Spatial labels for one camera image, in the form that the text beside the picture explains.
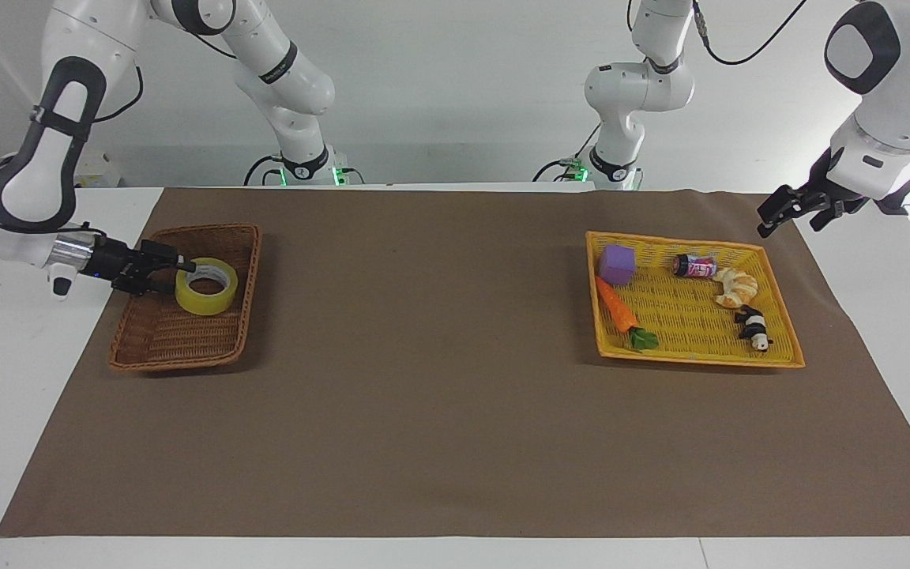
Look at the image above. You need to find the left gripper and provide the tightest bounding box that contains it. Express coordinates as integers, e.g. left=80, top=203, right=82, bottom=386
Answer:
left=756, top=147, right=871, bottom=239

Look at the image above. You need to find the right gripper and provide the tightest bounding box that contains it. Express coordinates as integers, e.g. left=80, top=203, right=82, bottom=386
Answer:
left=81, top=235, right=197, bottom=298

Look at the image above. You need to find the yellow tape roll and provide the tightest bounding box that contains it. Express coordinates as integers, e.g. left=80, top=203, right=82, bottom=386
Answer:
left=175, top=257, right=239, bottom=317

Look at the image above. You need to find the brown wicker basket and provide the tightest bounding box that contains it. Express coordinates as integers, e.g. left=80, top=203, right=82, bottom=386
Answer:
left=107, top=224, right=263, bottom=373

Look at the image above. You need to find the yellow woven basket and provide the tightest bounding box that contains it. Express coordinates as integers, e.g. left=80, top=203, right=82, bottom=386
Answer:
left=585, top=230, right=807, bottom=369

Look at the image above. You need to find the toy croissant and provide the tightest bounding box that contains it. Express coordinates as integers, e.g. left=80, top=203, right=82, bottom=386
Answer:
left=712, top=267, right=759, bottom=309

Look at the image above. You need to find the small pink can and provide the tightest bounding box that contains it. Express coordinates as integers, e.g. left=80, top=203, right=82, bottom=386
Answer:
left=672, top=253, right=718, bottom=280

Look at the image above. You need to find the toy panda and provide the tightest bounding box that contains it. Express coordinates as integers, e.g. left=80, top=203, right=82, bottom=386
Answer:
left=734, top=304, right=774, bottom=352

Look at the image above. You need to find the purple cube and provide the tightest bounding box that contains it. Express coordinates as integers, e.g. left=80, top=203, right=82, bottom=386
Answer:
left=599, top=244, right=637, bottom=287

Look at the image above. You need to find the orange toy carrot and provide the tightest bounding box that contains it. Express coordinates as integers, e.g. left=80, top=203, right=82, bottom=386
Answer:
left=594, top=275, right=660, bottom=352

